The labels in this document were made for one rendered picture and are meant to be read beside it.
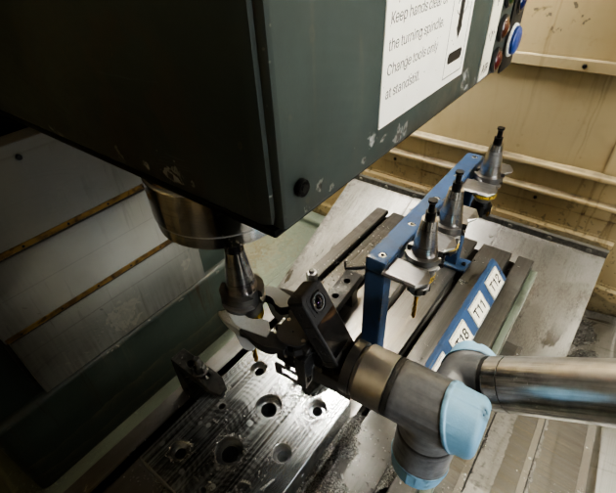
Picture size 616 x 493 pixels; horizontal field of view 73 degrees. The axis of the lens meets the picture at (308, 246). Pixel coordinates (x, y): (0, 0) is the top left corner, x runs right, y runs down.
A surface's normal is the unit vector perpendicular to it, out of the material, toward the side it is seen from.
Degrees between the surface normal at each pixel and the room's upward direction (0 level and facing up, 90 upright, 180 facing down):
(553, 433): 8
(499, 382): 56
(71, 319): 90
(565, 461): 8
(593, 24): 90
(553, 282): 24
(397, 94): 90
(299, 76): 90
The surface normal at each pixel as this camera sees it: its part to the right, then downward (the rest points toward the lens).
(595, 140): -0.61, 0.51
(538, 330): -0.29, -0.51
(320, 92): 0.79, 0.35
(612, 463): -0.27, -0.85
